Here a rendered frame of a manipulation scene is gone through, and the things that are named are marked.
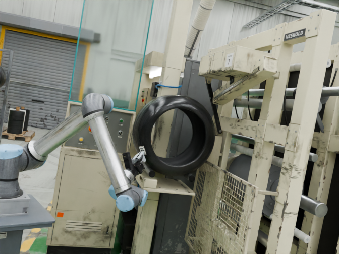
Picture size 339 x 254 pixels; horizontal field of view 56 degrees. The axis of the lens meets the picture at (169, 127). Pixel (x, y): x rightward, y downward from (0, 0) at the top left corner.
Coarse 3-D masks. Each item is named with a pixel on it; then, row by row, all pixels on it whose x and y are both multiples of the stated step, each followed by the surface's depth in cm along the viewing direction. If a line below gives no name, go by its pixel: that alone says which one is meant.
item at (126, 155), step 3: (123, 153) 195; (126, 153) 194; (129, 153) 195; (123, 156) 195; (126, 156) 194; (129, 156) 194; (123, 159) 196; (126, 159) 194; (129, 159) 194; (126, 162) 195; (129, 162) 194; (126, 165) 195; (129, 165) 194; (132, 165) 195; (126, 168) 196; (129, 168) 194; (132, 168) 194
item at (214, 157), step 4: (216, 136) 253; (220, 136) 254; (216, 140) 253; (220, 140) 254; (216, 144) 254; (220, 144) 255; (216, 148) 254; (220, 148) 255; (212, 152) 253; (216, 152) 254; (212, 156) 254; (216, 156) 255; (208, 160) 253; (212, 160) 254; (216, 160) 255; (216, 164) 255; (200, 168) 252; (212, 168) 255; (212, 172) 255
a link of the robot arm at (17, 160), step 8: (8, 144) 190; (0, 152) 178; (8, 152) 179; (16, 152) 182; (24, 152) 192; (0, 160) 178; (8, 160) 180; (16, 160) 183; (24, 160) 189; (0, 168) 179; (8, 168) 180; (16, 168) 184; (24, 168) 192; (0, 176) 179; (8, 176) 181; (16, 176) 186
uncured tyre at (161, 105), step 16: (160, 96) 227; (176, 96) 214; (144, 112) 211; (160, 112) 208; (192, 112) 241; (208, 112) 221; (144, 128) 207; (192, 128) 246; (208, 128) 218; (144, 144) 208; (192, 144) 244; (208, 144) 219; (160, 160) 211; (176, 160) 242; (192, 160) 219
